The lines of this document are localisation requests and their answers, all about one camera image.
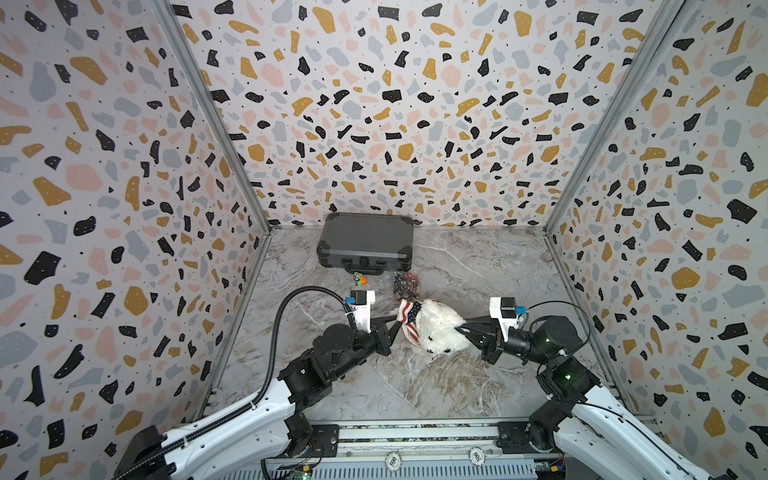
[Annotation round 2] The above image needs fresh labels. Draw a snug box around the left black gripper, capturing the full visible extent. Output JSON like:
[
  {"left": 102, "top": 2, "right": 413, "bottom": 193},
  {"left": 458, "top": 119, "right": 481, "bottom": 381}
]
[{"left": 331, "top": 312, "right": 407, "bottom": 382}]

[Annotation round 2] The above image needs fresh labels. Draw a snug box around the red white striped knit sweater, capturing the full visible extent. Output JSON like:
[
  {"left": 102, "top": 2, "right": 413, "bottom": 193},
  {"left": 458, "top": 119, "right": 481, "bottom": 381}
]
[{"left": 397, "top": 299, "right": 422, "bottom": 347}]

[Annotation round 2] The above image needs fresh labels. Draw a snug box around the white teddy bear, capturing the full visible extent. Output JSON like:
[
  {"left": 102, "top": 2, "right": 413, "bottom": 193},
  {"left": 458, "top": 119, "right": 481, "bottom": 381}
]
[{"left": 415, "top": 299, "right": 472, "bottom": 359}]

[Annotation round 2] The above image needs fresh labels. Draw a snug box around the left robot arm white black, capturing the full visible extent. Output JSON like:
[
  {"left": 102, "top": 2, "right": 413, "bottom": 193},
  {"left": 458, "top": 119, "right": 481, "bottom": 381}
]
[{"left": 113, "top": 316, "right": 401, "bottom": 479}]

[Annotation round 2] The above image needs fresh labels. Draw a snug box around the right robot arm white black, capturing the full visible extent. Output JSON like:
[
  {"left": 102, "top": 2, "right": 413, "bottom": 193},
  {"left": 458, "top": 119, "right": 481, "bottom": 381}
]
[{"left": 457, "top": 316, "right": 711, "bottom": 479}]

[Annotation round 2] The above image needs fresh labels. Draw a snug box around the bag of toy bricks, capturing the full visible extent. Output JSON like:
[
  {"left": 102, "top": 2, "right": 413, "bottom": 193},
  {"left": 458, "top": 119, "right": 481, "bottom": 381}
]
[{"left": 393, "top": 272, "right": 421, "bottom": 301}]

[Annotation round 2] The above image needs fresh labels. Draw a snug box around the small green orange toy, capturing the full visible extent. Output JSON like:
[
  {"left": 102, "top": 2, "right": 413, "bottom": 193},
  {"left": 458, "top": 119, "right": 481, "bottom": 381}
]
[{"left": 353, "top": 272, "right": 368, "bottom": 287}]

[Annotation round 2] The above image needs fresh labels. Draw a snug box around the dark grey hard case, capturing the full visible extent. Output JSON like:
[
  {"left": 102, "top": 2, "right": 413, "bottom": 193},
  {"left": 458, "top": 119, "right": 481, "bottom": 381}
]
[{"left": 316, "top": 212, "right": 415, "bottom": 276}]

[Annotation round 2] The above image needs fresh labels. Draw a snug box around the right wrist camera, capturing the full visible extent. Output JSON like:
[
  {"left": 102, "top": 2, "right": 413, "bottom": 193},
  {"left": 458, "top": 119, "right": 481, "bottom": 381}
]
[{"left": 489, "top": 296, "right": 528, "bottom": 342}]

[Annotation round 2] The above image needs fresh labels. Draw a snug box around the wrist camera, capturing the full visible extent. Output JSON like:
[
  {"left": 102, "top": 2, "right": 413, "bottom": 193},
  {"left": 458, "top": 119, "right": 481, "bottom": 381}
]
[
  {"left": 489, "top": 296, "right": 528, "bottom": 342},
  {"left": 346, "top": 289, "right": 376, "bottom": 333}
]

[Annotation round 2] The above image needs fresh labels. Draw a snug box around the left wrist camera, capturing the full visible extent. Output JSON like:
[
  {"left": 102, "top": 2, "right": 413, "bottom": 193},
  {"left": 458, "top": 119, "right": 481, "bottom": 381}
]
[{"left": 346, "top": 289, "right": 376, "bottom": 333}]

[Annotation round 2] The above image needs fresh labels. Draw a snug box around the aluminium mounting rail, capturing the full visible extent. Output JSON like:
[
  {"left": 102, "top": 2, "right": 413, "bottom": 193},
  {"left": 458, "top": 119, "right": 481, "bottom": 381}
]
[{"left": 160, "top": 417, "right": 679, "bottom": 480}]

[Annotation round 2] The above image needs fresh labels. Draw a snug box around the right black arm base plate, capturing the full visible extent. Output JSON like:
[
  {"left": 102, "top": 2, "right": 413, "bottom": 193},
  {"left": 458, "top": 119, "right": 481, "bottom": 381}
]
[{"left": 495, "top": 418, "right": 579, "bottom": 455}]

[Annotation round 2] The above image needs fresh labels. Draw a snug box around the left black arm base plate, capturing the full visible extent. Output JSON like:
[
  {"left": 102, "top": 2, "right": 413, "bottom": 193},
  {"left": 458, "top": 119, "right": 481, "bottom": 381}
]
[{"left": 275, "top": 423, "right": 340, "bottom": 460}]

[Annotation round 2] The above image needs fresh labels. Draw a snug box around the black corrugated cable conduit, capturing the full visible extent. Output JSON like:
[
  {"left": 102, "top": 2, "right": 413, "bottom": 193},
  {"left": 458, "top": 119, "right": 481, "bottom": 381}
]
[{"left": 113, "top": 285, "right": 359, "bottom": 480}]

